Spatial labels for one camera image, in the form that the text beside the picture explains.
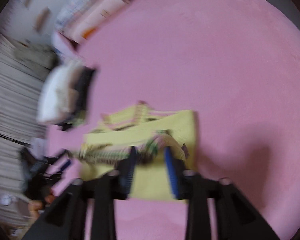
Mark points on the white fleece folded garment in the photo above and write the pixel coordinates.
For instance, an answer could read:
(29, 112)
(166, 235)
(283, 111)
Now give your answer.
(56, 98)

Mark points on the yellow striped knit sweater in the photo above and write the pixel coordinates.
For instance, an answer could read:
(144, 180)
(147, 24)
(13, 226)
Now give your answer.
(150, 132)

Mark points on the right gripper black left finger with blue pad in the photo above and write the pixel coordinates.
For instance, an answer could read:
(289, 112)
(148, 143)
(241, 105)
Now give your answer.
(65, 218)

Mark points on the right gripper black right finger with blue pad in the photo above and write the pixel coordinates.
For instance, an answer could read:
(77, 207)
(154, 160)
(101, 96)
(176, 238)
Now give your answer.
(236, 217)

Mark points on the black folded garment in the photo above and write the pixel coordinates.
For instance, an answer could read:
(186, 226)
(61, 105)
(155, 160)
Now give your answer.
(77, 117)

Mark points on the beige curtain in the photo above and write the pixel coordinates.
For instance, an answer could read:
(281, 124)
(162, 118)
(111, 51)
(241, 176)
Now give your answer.
(19, 92)

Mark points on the pink cartoon folded quilt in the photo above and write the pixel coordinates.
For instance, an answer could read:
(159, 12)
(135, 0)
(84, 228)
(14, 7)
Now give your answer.
(78, 19)

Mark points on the pink bed sheet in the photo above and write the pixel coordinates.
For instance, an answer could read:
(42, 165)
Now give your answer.
(236, 63)

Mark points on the person's left hand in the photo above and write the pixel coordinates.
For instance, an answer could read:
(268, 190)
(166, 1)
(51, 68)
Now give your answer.
(36, 206)

